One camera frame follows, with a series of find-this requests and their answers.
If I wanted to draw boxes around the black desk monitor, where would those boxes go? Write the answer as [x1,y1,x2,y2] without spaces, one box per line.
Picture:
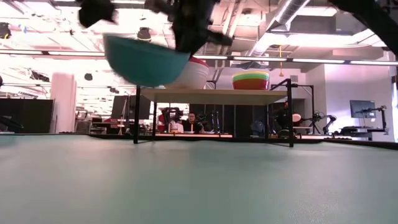
[111,95,152,121]

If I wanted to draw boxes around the person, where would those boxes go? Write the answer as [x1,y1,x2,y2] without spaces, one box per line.
[275,101,295,138]
[182,112,205,134]

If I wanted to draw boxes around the yellow hanging cord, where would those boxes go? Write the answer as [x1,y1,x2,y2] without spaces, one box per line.
[278,45,284,78]

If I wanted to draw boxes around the wooden shelf black metal legs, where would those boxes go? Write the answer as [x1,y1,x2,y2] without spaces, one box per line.
[133,78,295,148]

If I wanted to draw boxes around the black wall monitor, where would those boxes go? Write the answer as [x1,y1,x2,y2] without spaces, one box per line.
[349,100,376,119]

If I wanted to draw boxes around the yellow translucent bowl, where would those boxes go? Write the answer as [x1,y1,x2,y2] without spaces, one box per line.
[232,71,270,78]

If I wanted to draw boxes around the red bowl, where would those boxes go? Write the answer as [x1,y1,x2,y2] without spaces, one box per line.
[188,55,210,68]

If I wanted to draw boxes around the black metal table frame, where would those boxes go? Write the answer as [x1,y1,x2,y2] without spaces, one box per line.
[90,133,398,151]

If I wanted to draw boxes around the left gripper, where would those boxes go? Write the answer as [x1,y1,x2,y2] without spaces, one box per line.
[170,0,234,55]

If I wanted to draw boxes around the dark partition wall panel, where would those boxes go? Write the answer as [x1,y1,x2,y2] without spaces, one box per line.
[0,98,54,134]

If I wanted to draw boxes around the magenta translucent bowl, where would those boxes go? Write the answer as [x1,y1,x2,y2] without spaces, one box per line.
[232,79,271,91]

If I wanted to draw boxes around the green table mat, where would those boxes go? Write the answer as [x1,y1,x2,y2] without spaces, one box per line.
[0,134,398,224]

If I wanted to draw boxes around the green translucent bowl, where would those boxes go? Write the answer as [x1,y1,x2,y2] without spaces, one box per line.
[232,75,270,82]

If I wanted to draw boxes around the silver ventilation duct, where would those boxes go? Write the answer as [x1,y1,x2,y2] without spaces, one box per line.
[248,0,312,57]

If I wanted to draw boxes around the white bowl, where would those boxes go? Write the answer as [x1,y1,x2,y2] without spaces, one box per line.
[164,58,210,90]

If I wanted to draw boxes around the dark teal bowl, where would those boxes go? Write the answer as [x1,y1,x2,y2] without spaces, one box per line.
[103,33,191,88]

